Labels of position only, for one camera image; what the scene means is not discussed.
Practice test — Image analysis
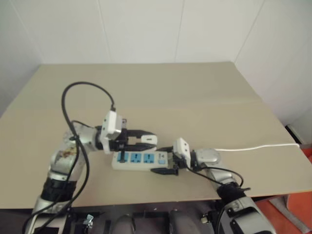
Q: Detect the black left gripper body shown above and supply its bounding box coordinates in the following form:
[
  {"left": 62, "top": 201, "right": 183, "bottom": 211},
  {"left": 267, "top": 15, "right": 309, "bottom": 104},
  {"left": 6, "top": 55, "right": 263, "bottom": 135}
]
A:
[{"left": 111, "top": 118, "right": 134, "bottom": 152}]

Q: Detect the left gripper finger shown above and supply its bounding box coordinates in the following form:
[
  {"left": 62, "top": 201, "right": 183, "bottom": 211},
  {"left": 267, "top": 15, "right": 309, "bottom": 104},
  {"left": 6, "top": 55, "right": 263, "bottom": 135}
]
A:
[
  {"left": 126, "top": 143, "right": 157, "bottom": 152},
  {"left": 127, "top": 129, "right": 158, "bottom": 140}
]

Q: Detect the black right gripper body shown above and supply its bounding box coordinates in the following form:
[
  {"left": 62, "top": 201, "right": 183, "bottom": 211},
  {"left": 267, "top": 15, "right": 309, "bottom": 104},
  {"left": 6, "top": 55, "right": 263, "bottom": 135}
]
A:
[{"left": 168, "top": 151, "right": 186, "bottom": 176}]

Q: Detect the white charger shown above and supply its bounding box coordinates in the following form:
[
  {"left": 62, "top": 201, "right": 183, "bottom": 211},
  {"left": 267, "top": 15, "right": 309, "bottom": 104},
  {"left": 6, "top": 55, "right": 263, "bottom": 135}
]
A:
[{"left": 140, "top": 134, "right": 158, "bottom": 145}]

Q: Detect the white blue-socket power strip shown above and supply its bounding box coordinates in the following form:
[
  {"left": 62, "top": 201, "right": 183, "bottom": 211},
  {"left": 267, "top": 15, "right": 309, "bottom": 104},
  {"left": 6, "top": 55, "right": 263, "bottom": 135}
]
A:
[{"left": 111, "top": 150, "right": 169, "bottom": 172}]

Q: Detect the dark rounded shape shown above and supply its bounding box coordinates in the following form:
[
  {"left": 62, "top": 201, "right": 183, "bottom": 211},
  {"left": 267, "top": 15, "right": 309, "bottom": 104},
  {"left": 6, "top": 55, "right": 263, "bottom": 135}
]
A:
[{"left": 114, "top": 214, "right": 137, "bottom": 234}]

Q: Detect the silver metal clamp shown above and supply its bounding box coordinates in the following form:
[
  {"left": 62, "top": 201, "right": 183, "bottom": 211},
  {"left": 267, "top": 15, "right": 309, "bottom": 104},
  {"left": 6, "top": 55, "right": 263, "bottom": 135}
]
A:
[{"left": 83, "top": 214, "right": 95, "bottom": 229}]

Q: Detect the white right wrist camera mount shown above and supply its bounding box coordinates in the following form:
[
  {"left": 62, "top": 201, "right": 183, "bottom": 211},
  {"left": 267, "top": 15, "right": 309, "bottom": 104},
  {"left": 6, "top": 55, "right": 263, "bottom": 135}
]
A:
[{"left": 172, "top": 137, "right": 192, "bottom": 169}]

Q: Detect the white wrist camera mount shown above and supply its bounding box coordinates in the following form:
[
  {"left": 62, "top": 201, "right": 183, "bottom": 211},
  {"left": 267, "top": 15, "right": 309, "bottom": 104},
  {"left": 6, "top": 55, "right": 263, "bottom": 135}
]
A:
[
  {"left": 172, "top": 137, "right": 192, "bottom": 169},
  {"left": 101, "top": 111, "right": 122, "bottom": 154}
]

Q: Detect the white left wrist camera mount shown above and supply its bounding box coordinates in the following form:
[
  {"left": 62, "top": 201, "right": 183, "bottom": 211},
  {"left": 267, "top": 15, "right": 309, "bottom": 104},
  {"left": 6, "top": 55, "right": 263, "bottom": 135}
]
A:
[{"left": 101, "top": 111, "right": 122, "bottom": 154}]

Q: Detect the black under-table frame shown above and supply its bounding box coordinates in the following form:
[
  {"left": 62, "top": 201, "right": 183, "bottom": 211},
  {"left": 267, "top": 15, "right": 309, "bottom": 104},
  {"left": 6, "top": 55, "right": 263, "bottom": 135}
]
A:
[{"left": 65, "top": 201, "right": 221, "bottom": 234}]

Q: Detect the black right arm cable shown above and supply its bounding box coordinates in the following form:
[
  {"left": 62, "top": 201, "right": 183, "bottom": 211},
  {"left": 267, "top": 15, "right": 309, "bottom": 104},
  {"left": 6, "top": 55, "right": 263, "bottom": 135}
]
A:
[{"left": 186, "top": 165, "right": 252, "bottom": 234}]

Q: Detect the white power strip cable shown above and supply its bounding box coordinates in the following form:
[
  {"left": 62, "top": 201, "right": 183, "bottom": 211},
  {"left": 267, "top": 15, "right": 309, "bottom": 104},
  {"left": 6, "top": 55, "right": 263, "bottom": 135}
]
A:
[{"left": 214, "top": 143, "right": 300, "bottom": 153}]

